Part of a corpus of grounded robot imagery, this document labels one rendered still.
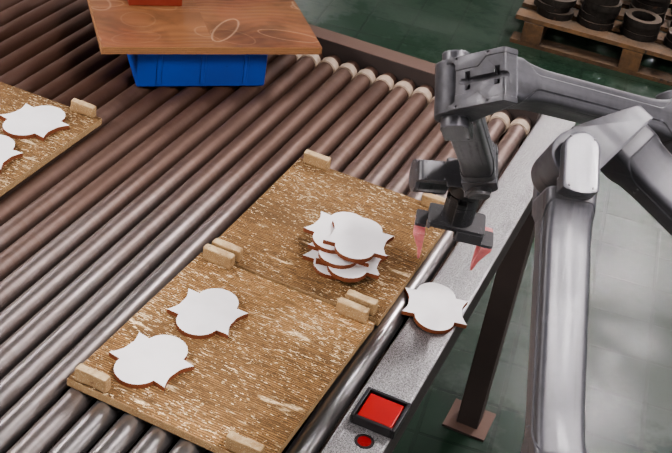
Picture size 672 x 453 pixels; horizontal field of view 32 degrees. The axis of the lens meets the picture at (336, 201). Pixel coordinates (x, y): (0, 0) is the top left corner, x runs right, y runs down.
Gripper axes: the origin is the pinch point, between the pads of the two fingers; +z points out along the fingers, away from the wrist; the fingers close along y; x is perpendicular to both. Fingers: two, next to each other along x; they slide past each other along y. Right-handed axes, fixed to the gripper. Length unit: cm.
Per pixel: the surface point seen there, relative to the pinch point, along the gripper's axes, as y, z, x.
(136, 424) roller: 43, 9, 48
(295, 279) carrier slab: 25.6, 7.2, 6.4
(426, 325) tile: 1.1, 7.2, 10.9
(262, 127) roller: 42, 11, -49
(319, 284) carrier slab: 21.2, 7.0, 6.4
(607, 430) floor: -64, 99, -77
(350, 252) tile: 17.0, 1.2, 2.8
